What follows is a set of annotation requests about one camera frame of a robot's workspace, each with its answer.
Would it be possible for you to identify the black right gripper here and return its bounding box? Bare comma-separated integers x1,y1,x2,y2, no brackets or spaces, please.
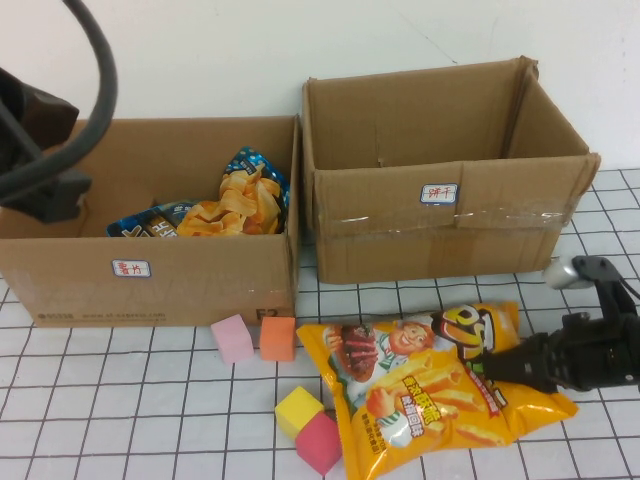
482,312,640,396

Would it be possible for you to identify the yellow fries snack bag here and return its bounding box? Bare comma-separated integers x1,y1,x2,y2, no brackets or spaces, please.
295,299,580,480

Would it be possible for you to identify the plain taped cardboard box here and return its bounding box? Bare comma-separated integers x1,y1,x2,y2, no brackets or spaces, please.
301,55,602,285

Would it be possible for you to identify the white label on taped box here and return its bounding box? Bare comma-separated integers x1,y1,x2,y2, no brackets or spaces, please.
419,182,460,206

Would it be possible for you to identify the red foam block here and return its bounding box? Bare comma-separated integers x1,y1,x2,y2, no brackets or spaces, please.
294,412,344,476

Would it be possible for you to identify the yellow foam cube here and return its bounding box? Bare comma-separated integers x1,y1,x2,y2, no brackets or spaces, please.
274,385,326,441

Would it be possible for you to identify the orange foam cube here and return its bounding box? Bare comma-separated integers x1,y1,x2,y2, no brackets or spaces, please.
258,315,297,362

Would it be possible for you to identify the pink foam cube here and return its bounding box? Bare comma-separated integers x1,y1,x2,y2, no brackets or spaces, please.
209,313,256,365

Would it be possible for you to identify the blue potato chip bag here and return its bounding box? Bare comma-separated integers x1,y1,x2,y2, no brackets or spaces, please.
105,146,293,239

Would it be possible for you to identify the cardboard box printed F2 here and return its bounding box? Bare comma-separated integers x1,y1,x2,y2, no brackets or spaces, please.
0,115,303,329

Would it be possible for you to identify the white label on F2 box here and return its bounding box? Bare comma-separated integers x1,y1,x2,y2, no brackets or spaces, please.
110,258,153,278

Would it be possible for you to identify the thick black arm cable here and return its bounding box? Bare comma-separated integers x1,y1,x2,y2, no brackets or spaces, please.
0,0,119,207

